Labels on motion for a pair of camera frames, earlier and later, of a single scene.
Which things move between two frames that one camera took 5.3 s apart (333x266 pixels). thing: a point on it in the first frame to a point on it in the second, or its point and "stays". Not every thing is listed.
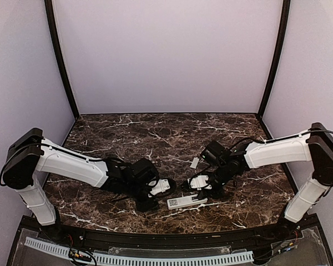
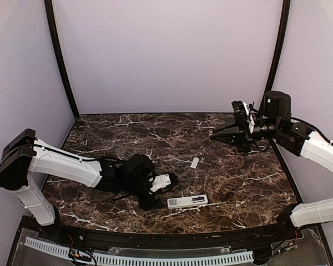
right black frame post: x=286 y=8 stays
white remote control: x=185 y=200 stays
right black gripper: x=218 y=194 to x=243 y=140
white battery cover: x=195 y=163 stays
